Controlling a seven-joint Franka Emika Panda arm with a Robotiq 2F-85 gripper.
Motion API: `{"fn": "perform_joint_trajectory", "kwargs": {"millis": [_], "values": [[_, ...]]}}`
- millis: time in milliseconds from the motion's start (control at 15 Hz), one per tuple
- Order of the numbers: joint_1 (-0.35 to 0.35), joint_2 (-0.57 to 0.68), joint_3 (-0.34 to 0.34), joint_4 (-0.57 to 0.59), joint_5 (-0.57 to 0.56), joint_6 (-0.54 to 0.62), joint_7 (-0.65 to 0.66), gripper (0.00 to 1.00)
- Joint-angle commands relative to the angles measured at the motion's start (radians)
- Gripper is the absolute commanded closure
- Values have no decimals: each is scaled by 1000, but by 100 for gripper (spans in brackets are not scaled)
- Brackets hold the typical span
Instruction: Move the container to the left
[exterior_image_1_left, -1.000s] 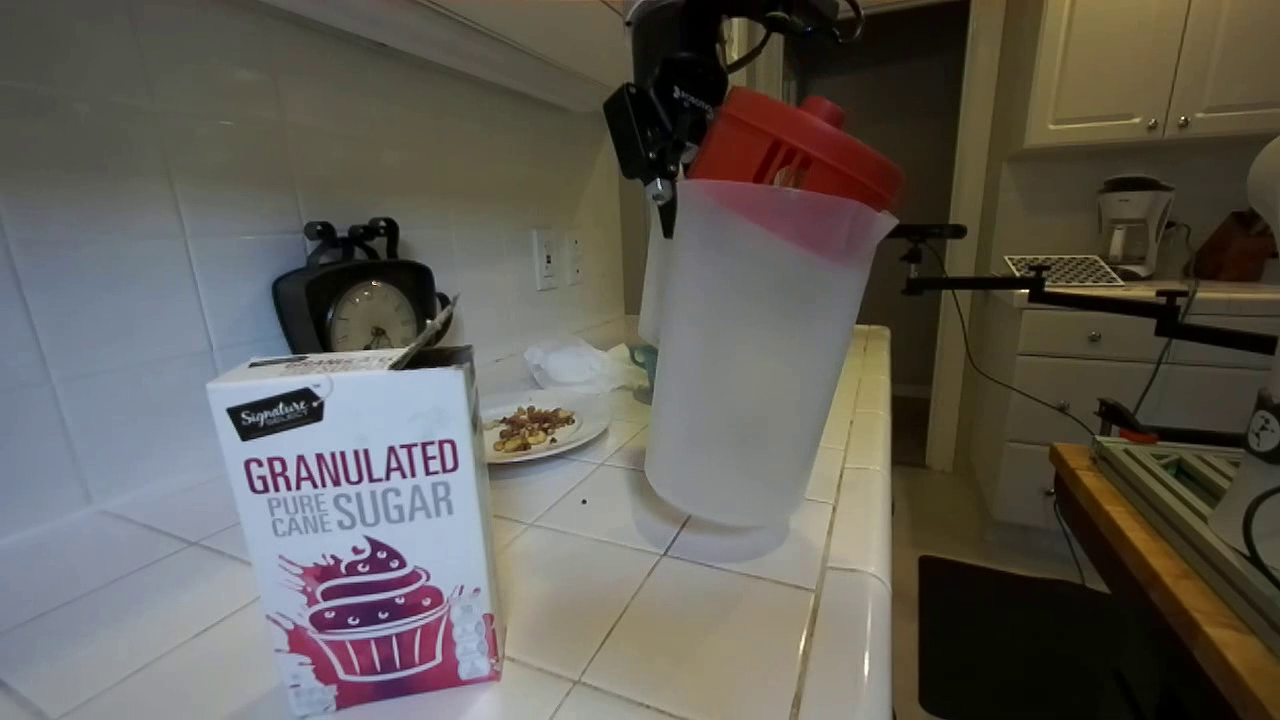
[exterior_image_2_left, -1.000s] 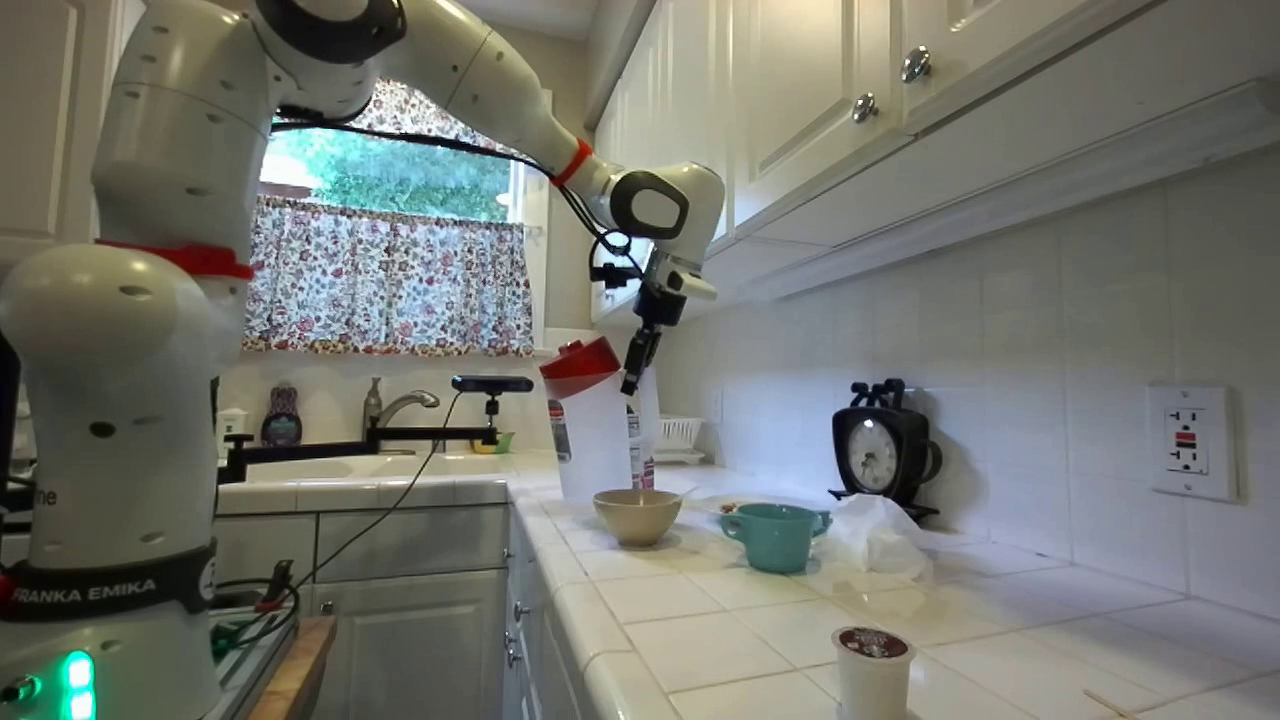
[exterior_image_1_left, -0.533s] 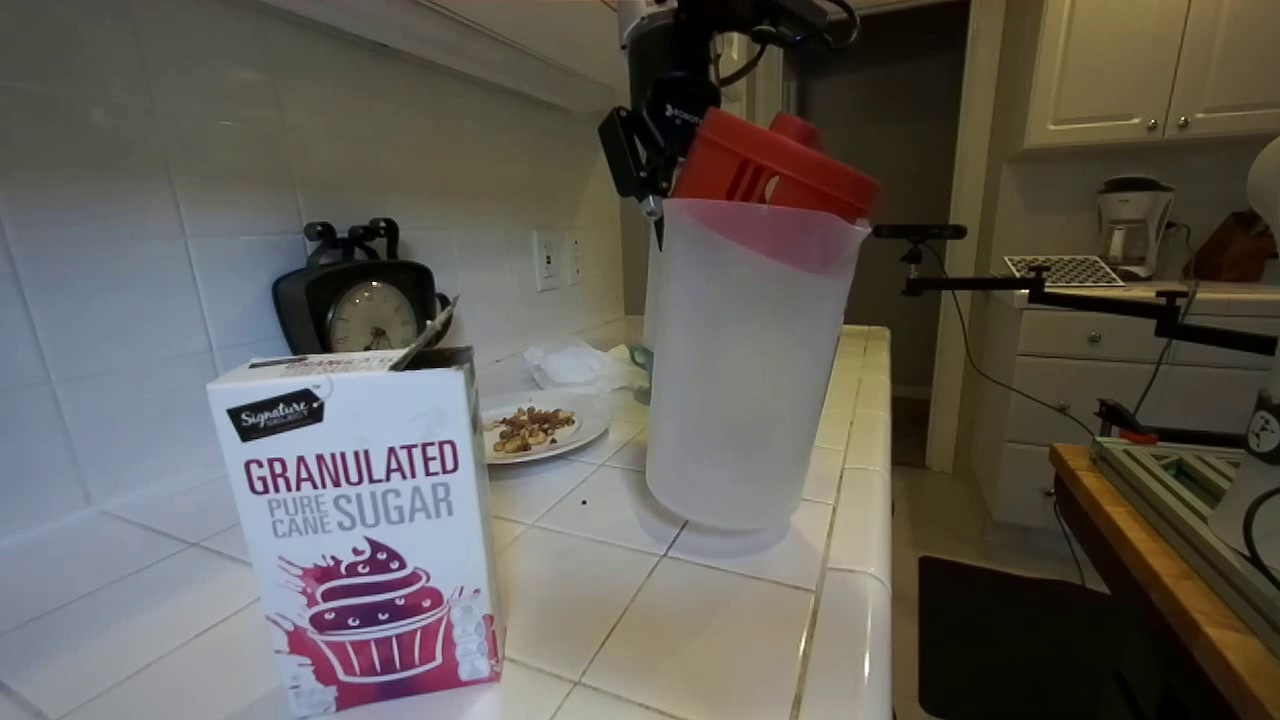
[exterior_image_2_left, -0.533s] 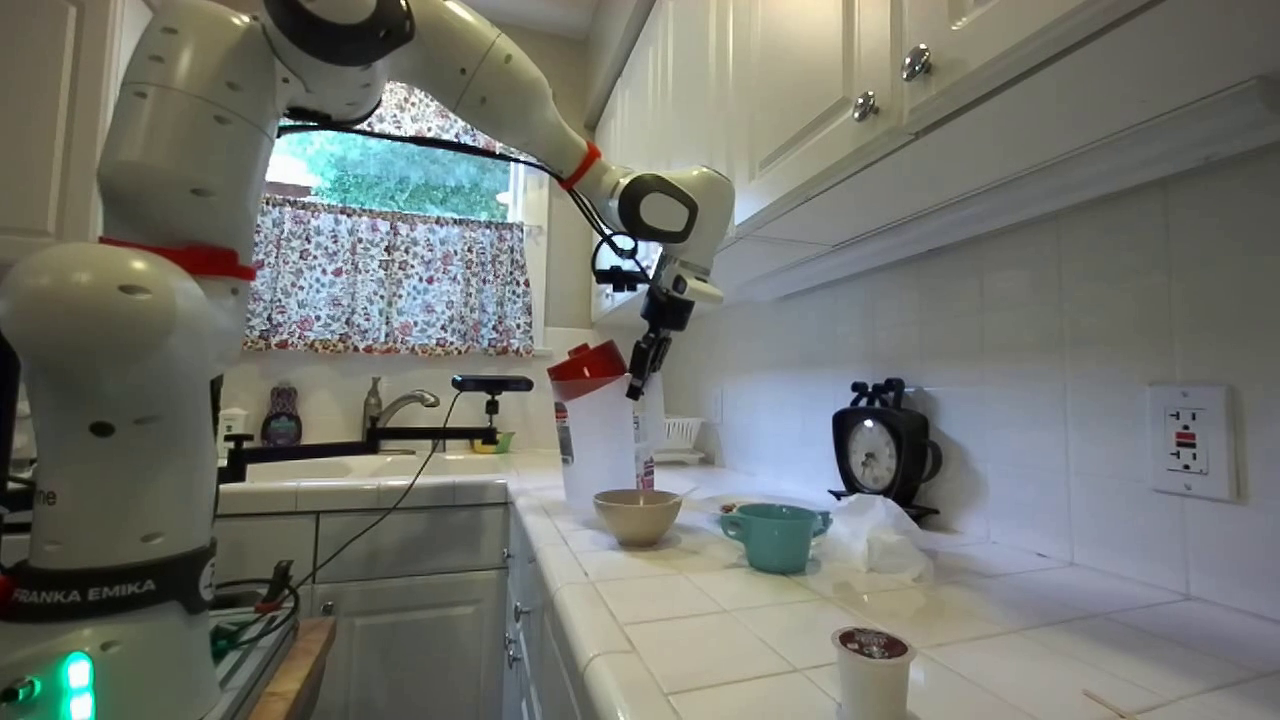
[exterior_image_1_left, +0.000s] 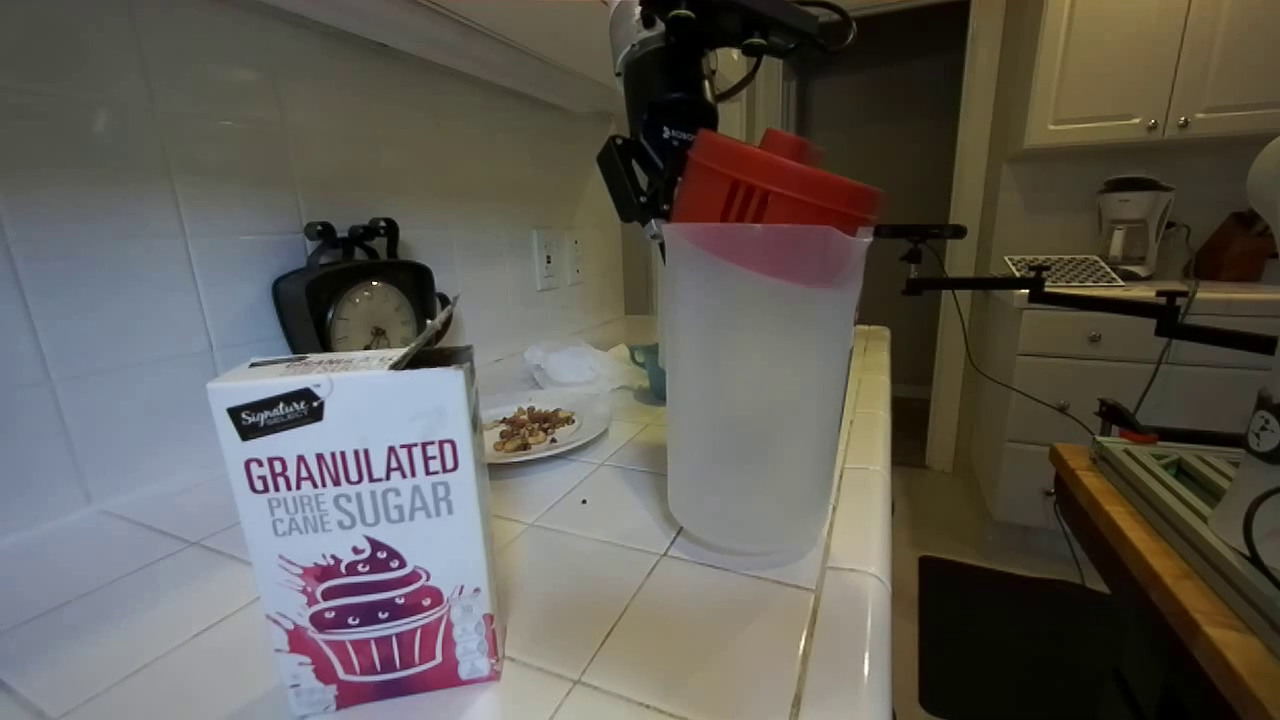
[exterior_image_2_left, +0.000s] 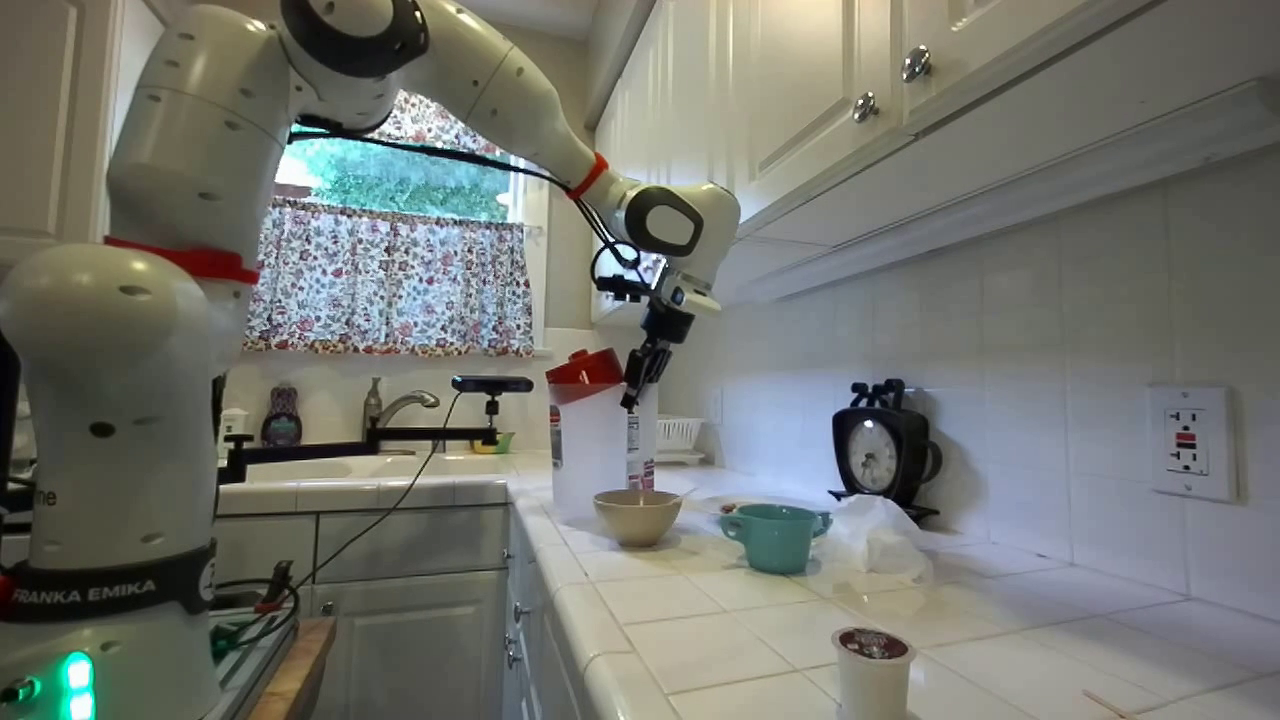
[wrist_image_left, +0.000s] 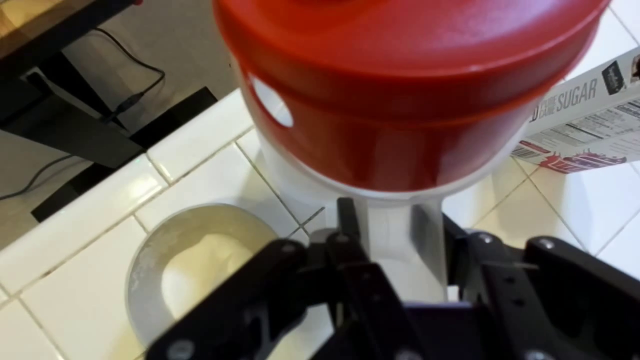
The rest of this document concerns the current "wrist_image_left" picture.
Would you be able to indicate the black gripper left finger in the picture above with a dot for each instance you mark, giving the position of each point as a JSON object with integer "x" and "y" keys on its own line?
{"x": 350, "y": 230}

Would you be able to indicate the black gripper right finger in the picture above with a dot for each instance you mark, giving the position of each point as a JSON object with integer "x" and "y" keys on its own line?
{"x": 456, "y": 260}

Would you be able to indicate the translucent pitcher with red lid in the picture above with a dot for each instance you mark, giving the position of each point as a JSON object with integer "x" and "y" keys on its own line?
{"x": 413, "y": 93}

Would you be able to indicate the granulated sugar box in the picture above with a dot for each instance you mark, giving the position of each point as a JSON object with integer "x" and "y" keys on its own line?
{"x": 587, "y": 126}

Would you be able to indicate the beige ceramic bowl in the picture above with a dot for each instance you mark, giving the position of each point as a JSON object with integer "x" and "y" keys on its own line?
{"x": 153, "y": 266}

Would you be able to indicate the wooden table top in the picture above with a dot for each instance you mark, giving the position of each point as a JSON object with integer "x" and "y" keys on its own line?
{"x": 32, "y": 20}

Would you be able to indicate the black metal table frame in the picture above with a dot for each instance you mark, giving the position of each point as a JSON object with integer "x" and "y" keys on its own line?
{"x": 87, "y": 133}

